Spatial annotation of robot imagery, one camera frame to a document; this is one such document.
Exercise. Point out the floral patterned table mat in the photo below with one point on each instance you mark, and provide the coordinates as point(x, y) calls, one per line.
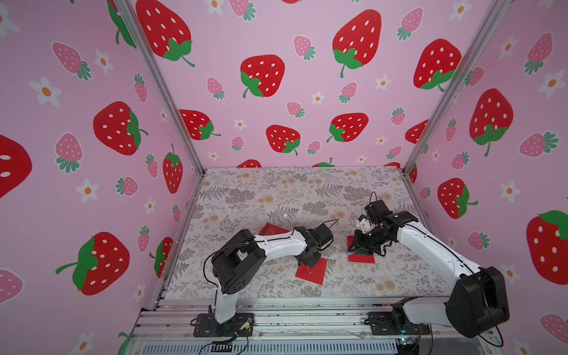
point(235, 199)

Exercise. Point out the red envelope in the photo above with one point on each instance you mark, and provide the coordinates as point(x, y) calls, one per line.
point(270, 229)
point(355, 258)
point(314, 275)

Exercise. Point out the right aluminium frame post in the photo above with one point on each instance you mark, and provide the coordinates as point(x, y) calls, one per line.
point(487, 27)

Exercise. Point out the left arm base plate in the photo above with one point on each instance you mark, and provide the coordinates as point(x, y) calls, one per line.
point(205, 325)

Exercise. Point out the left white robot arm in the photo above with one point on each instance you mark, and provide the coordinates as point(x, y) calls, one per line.
point(235, 264)

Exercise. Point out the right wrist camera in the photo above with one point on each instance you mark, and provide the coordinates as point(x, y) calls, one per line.
point(364, 224)

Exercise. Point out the left aluminium frame post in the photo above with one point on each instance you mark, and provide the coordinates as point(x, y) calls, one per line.
point(134, 27)

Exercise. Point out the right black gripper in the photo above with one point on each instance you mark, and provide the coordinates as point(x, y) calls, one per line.
point(363, 242)

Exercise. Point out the aluminium frame post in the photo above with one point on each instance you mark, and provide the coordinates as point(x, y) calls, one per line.
point(134, 27)
point(487, 27)

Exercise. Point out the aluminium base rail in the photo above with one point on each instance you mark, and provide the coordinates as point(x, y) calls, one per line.
point(295, 326)

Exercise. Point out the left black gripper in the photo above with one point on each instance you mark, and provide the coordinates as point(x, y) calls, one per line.
point(311, 263)

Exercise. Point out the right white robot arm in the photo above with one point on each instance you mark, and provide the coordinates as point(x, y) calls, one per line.
point(478, 300)

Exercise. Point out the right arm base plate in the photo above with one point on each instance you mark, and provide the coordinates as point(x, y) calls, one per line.
point(390, 324)

